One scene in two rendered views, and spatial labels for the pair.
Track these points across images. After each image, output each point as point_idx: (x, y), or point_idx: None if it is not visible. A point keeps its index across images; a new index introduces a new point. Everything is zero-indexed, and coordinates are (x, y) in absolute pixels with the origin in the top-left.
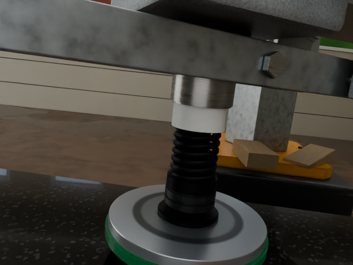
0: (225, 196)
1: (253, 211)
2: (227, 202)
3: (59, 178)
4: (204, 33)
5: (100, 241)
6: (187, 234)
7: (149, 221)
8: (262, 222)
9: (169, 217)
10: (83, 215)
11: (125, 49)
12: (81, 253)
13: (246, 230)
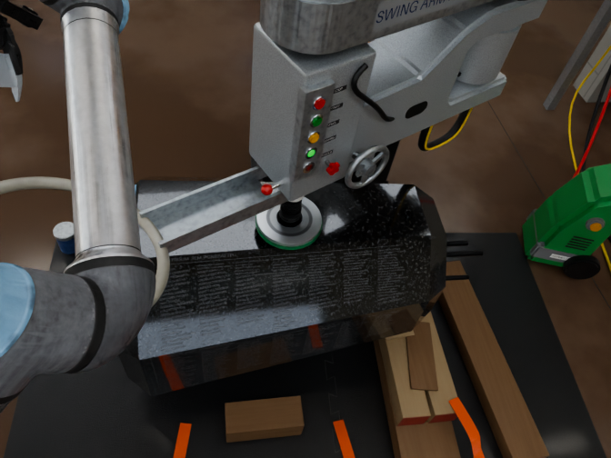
0: (305, 199)
1: (317, 209)
2: (305, 204)
3: (205, 183)
4: None
5: (252, 230)
6: (291, 231)
7: (275, 226)
8: (320, 216)
9: (283, 224)
10: None
11: (272, 204)
12: (248, 238)
13: (313, 224)
